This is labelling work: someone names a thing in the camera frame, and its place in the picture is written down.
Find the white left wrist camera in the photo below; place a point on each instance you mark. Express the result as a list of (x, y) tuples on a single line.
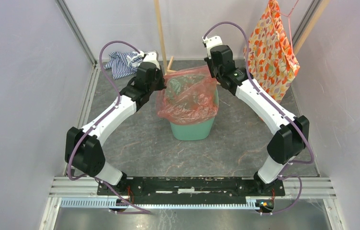
[(150, 56)]

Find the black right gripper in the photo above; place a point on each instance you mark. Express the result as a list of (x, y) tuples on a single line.
[(210, 62)]

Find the green plastic trash bin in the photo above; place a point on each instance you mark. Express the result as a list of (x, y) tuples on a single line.
[(193, 132)]

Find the right aluminium corner post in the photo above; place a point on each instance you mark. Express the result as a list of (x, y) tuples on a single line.
[(305, 26)]

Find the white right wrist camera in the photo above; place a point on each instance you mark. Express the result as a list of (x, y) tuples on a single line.
[(211, 42)]

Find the slotted cable duct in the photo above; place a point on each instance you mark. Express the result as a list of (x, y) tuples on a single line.
[(113, 203)]

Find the left aluminium corner post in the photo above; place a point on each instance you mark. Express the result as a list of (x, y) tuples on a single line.
[(76, 30)]

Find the pink wire hanger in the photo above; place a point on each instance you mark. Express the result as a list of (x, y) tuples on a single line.
[(288, 16)]

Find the wooden rack frame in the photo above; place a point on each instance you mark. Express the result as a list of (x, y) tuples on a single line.
[(167, 63)]

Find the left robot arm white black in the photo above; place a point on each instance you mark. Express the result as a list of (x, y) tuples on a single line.
[(84, 145)]

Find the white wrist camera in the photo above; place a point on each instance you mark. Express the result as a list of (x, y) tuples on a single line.
[(150, 56), (211, 42)]

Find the red plastic trash bag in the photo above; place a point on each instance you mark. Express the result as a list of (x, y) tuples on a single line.
[(189, 97)]

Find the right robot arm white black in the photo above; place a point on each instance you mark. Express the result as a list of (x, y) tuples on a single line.
[(290, 133)]

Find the aluminium corner post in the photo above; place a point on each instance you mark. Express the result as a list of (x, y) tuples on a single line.
[(76, 30), (305, 26)]

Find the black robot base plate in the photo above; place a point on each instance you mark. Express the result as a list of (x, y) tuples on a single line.
[(196, 190)]

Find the floral orange cloth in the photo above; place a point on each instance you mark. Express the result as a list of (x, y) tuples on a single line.
[(269, 55)]

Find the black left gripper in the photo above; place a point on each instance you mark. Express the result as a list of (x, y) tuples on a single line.
[(161, 86)]

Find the blue white striped cloth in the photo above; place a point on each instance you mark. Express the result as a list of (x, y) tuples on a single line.
[(123, 64)]

